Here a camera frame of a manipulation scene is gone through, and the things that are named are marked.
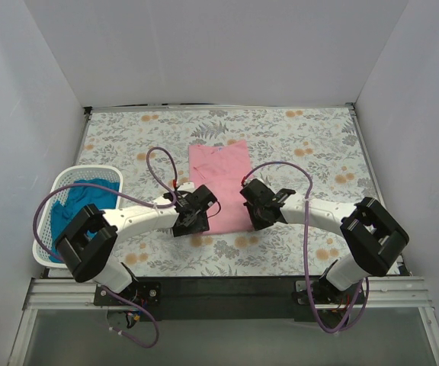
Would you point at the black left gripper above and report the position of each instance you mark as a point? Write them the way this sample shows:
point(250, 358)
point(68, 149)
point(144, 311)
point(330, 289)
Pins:
point(192, 225)

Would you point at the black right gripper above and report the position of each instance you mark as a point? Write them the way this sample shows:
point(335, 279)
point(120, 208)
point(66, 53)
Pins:
point(257, 218)

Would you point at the pink t shirt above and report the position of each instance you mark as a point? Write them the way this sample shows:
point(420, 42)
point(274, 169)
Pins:
point(221, 169)

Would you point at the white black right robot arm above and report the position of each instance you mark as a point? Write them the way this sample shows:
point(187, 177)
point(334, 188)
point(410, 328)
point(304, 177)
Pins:
point(375, 239)

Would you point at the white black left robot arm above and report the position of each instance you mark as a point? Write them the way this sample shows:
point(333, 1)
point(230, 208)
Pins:
point(87, 243)

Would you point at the floral patterned table cloth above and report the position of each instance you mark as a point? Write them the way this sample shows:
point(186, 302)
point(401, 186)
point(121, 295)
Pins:
point(308, 150)

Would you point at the blue t shirt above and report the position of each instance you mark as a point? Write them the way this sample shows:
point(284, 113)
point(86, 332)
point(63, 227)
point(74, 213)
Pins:
point(61, 214)

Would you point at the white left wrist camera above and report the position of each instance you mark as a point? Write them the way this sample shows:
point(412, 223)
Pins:
point(187, 187)

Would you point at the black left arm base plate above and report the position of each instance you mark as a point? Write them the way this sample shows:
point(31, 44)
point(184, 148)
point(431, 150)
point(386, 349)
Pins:
point(143, 293)

